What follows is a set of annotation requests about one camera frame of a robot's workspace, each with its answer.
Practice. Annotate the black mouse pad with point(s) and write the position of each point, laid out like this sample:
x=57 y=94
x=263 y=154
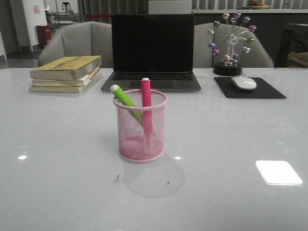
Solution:
x=263 y=90

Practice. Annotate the grey laptop black screen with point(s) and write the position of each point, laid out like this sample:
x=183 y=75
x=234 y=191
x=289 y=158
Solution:
x=156 y=46

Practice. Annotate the middle book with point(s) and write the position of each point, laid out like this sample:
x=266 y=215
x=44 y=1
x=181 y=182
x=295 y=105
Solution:
x=83 y=81

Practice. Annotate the bottom book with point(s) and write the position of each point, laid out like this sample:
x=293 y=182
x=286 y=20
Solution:
x=57 y=89

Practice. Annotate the pink mesh pen holder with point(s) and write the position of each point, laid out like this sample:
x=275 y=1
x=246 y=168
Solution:
x=141 y=130

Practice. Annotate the fruit bowl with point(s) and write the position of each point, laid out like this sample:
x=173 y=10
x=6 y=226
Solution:
x=256 y=5

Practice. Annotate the ferris wheel desk ornament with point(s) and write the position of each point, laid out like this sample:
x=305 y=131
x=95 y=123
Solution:
x=231 y=38

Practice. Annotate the white computer mouse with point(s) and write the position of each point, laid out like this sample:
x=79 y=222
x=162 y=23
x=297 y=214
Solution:
x=244 y=83

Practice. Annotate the right grey armchair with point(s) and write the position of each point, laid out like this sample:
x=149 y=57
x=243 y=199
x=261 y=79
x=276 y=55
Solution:
x=203 y=58

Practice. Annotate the top yellow book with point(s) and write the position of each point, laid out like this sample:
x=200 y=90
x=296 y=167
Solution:
x=67 y=68

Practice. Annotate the green marker pen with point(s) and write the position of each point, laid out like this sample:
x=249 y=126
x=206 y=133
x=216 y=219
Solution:
x=125 y=100

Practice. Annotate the grey armchair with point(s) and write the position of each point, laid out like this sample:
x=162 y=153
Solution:
x=203 y=58
x=83 y=39

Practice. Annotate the red bin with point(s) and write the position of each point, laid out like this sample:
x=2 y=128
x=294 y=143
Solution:
x=44 y=35

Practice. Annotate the pink marker pen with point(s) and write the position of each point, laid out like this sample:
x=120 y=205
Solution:
x=146 y=96

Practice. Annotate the left grey armchair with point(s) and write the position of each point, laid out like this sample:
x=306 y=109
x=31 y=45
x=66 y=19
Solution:
x=83 y=39

